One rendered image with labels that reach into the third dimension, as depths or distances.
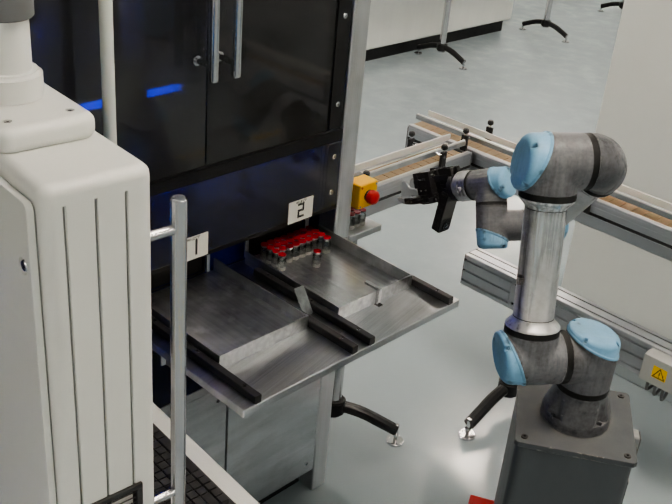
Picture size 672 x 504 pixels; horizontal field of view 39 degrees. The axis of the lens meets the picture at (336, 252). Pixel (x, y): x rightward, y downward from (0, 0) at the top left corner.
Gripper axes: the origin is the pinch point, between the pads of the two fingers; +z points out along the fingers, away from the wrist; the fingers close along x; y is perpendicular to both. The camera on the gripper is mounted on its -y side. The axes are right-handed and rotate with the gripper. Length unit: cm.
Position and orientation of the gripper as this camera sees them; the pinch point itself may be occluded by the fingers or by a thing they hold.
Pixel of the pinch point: (402, 200)
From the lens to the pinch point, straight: 250.6
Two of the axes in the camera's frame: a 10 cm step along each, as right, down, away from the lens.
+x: -7.1, 2.6, -6.6
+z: -6.7, 0.3, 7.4
